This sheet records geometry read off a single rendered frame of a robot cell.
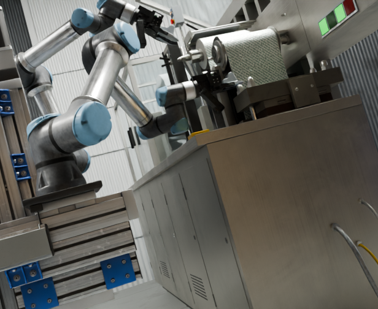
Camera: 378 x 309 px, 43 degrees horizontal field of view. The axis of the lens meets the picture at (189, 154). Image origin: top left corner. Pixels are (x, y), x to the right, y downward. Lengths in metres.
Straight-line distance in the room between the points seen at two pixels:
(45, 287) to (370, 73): 5.35
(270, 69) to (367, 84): 4.23
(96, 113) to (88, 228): 0.33
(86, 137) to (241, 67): 0.88
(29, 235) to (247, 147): 0.79
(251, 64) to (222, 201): 0.67
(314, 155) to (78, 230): 0.87
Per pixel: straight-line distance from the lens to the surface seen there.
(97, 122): 1.40
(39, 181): 1.48
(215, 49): 2.08
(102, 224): 1.44
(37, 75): 2.20
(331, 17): 1.92
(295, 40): 2.18
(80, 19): 1.96
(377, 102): 6.27
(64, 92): 5.08
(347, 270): 1.83
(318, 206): 1.78
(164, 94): 1.89
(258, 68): 2.07
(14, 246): 1.33
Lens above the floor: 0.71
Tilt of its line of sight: 5 degrees up
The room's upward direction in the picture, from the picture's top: 16 degrees counter-clockwise
